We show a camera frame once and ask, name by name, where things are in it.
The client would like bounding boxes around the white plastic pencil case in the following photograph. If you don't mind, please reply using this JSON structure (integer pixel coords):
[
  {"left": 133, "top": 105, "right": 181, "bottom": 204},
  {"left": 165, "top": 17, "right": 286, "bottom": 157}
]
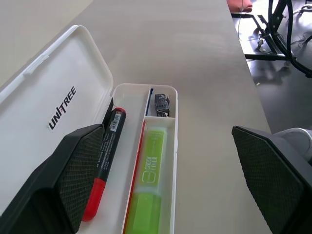
[{"left": 0, "top": 25, "right": 180, "bottom": 234}]

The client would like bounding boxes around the red cloth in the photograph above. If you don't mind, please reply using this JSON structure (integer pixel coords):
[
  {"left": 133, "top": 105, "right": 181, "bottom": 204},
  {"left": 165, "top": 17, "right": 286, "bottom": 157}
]
[{"left": 226, "top": 0, "right": 254, "bottom": 13}]

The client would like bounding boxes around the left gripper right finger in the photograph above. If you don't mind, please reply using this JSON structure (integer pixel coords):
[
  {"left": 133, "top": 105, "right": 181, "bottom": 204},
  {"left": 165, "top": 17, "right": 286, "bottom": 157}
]
[{"left": 231, "top": 125, "right": 312, "bottom": 234}]

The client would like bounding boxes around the black metal wheeled frame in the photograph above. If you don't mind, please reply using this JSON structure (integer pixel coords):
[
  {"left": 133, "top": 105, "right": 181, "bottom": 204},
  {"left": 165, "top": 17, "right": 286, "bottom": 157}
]
[{"left": 230, "top": 0, "right": 297, "bottom": 66}]

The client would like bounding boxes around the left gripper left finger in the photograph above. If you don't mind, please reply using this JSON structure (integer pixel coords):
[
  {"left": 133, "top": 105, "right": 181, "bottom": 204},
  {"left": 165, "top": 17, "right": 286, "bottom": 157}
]
[{"left": 0, "top": 123, "right": 106, "bottom": 234}]

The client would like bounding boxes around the green highlighter pen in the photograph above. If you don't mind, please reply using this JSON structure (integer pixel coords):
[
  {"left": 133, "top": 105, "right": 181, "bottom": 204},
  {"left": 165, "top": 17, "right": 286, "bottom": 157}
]
[{"left": 124, "top": 126, "right": 169, "bottom": 234}]

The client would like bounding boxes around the black binder clip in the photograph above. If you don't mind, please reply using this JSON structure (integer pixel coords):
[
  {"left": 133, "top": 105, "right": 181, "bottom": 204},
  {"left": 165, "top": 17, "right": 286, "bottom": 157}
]
[{"left": 153, "top": 92, "right": 173, "bottom": 117}]

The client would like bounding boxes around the thick black hose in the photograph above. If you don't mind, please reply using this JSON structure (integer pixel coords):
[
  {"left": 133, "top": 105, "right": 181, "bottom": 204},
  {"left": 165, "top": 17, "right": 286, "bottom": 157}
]
[{"left": 285, "top": 0, "right": 312, "bottom": 78}]

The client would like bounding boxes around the red capped black marker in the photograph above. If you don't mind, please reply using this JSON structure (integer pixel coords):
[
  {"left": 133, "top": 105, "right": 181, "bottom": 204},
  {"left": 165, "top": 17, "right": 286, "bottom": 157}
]
[{"left": 81, "top": 107, "right": 127, "bottom": 222}]

